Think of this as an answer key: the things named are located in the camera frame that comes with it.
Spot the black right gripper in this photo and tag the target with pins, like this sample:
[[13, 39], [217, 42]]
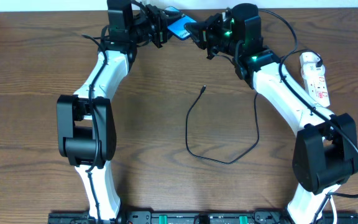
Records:
[[208, 35]]

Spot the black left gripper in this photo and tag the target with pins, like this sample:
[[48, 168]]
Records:
[[159, 28]]

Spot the blue smartphone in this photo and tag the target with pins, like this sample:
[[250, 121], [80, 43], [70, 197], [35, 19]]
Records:
[[177, 28]]

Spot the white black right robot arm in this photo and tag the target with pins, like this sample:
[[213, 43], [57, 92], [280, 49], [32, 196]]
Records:
[[326, 152]]

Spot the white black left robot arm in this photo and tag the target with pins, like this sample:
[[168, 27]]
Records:
[[85, 123]]

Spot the white charger plug adapter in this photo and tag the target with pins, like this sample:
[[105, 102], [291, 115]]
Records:
[[308, 62]]

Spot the white power strip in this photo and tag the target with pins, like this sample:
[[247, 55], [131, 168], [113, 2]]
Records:
[[315, 85]]

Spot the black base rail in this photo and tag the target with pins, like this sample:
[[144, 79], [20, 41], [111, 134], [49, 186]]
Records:
[[147, 217]]

